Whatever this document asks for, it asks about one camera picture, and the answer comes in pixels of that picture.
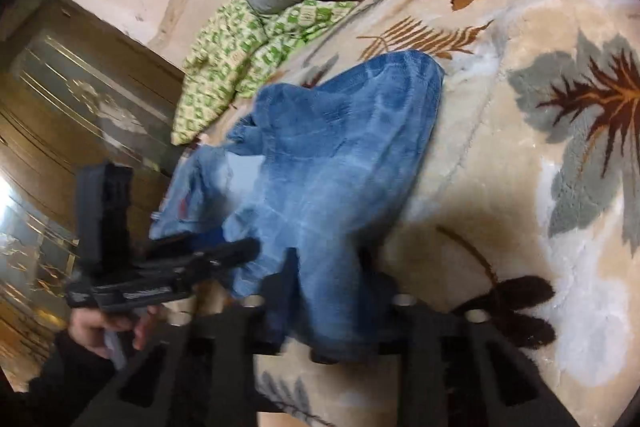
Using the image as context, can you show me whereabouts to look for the blue denim jeans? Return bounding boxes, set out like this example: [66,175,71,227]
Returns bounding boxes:
[149,50,444,361]

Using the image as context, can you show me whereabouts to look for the left hand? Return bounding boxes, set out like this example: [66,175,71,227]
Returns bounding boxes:
[67,306,162,359]

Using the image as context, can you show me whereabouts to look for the wooden wardrobe with gold trim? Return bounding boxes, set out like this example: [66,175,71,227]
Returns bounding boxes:
[1,0,182,390]

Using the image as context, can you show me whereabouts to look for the beige leaf pattern blanket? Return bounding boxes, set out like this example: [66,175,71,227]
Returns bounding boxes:
[272,0,639,426]

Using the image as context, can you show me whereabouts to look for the green patterned cloth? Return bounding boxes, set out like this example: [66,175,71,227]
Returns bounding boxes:
[170,0,358,145]

